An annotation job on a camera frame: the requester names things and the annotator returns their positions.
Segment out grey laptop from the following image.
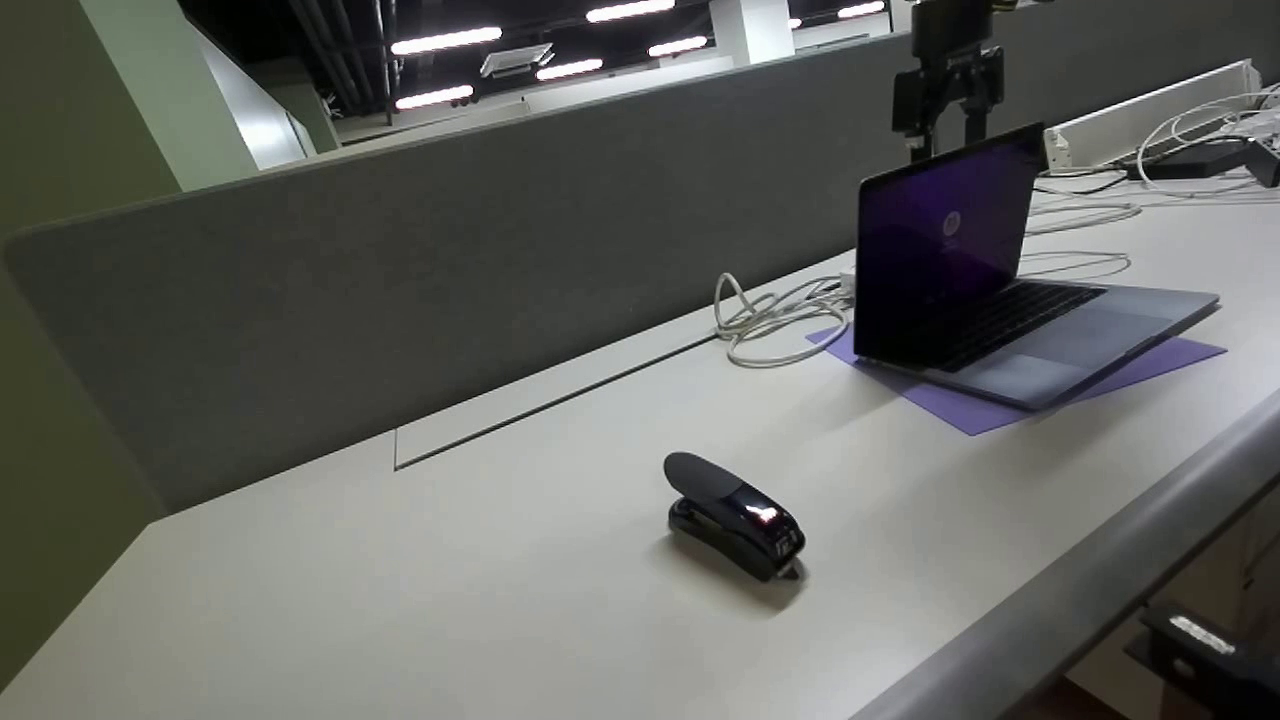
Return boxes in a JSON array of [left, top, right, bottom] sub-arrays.
[[852, 119, 1223, 417]]

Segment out white coiled cable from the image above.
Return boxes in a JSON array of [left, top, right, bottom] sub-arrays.
[[708, 269, 859, 373]]

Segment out purple paper sheet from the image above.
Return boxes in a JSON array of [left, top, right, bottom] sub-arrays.
[[803, 322, 1231, 441]]

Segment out black stapler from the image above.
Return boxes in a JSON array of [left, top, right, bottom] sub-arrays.
[[660, 448, 810, 582]]

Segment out white power strip orange switches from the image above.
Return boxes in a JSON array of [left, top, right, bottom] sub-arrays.
[[1040, 56, 1269, 178]]

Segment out white power cable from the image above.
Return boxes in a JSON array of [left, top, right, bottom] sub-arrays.
[[1019, 83, 1280, 285]]

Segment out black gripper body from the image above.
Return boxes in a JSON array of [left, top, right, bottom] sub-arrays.
[[888, 38, 1009, 137]]

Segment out black power adapter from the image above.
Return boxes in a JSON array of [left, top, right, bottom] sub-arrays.
[[1127, 139, 1254, 182]]

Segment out long ceiling light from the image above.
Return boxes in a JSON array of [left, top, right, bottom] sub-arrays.
[[389, 21, 509, 58], [532, 53, 608, 83], [646, 31, 718, 65], [393, 80, 482, 116], [580, 0, 681, 26]]

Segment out grey desk divider panel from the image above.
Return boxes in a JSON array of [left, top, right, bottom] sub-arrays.
[[0, 26, 1280, 519]]

